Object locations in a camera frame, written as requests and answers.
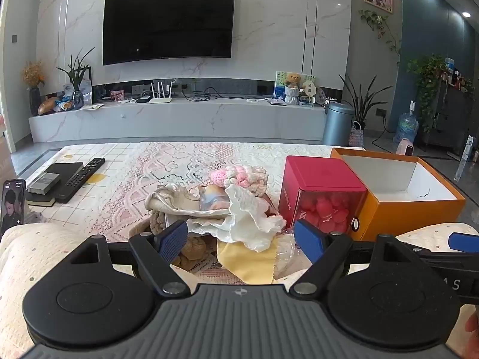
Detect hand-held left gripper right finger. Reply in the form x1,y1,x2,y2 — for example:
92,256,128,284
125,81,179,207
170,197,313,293
289,219,423,297

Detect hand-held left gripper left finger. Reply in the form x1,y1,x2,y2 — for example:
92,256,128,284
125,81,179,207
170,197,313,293
62,220,191,297

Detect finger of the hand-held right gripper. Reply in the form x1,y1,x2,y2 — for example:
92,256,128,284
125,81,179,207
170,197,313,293
410,232,479,262

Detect brown plush toy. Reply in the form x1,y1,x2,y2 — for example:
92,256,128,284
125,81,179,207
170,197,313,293
150,209,209,272

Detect orange cardboard box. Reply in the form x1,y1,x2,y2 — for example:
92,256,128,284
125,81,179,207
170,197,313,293
330,147,466,242

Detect person's right hand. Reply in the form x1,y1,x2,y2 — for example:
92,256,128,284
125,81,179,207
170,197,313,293
465,306,479,345

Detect cream satin pouch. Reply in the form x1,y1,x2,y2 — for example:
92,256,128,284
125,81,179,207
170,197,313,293
144,183,233,218

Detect white ruffled cloth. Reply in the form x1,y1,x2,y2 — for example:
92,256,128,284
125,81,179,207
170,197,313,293
185,187,287,253

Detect yellow cloth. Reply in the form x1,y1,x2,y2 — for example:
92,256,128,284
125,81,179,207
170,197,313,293
216,237,286,285

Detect red tin box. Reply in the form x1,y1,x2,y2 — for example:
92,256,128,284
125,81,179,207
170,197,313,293
278,155,368,234

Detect patterned lace tablecloth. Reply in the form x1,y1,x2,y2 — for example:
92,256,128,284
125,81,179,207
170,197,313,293
15,141,375,287

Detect pink and cream crochet bundle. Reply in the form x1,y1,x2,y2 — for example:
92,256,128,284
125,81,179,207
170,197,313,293
210,165,269,197

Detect black remote control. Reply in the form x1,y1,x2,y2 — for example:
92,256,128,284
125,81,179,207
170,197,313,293
65,157,106,189

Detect woven basket bag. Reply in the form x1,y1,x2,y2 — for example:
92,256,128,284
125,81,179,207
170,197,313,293
349,121,365,147

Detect grey metal trash can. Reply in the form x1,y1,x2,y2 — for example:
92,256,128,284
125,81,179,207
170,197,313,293
322,101,354,147

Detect black notebook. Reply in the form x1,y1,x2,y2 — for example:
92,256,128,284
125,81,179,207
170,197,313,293
27,162,84,204

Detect white marble television console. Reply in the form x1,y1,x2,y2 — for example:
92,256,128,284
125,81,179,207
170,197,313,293
28,97,331,144

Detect dark storage cabinet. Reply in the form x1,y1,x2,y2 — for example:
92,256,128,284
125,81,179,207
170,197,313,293
423,78,479,155

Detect blue water jug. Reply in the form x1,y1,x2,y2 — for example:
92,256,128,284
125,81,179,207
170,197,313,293
395,101,420,144

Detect white router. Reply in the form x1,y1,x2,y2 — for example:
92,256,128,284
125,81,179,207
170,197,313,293
149,80,177,104

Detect small grey box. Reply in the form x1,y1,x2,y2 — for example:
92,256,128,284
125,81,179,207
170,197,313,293
29,172,60,195

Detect long-leaf potted plant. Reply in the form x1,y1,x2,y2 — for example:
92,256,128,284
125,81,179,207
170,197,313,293
339,75,390,132

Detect white round hand fan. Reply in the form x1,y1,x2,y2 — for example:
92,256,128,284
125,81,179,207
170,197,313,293
301,75,319,104

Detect teddy bear bouquet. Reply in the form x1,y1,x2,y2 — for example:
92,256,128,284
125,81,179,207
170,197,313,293
282,73,304,106

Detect green printed card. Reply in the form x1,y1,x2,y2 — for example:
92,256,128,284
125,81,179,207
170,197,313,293
274,70,289,102

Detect smartphone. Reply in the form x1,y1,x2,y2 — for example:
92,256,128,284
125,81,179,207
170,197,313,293
0,179,27,238

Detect trailing pothos plant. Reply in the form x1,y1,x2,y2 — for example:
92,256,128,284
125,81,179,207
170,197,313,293
406,55,450,132

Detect brown round ornament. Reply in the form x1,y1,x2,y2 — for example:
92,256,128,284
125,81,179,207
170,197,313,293
38,96,60,116

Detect green plant in glass vase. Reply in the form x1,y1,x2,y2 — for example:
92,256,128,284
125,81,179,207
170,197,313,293
57,47,96,110

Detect yellow dried flowers black vase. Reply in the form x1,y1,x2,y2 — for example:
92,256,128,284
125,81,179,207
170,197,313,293
22,60,46,116

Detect black flat television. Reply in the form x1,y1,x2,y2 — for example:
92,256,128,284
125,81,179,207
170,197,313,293
102,0,236,66

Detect hanging vine plant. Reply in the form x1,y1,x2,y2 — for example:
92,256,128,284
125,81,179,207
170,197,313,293
358,9,403,66

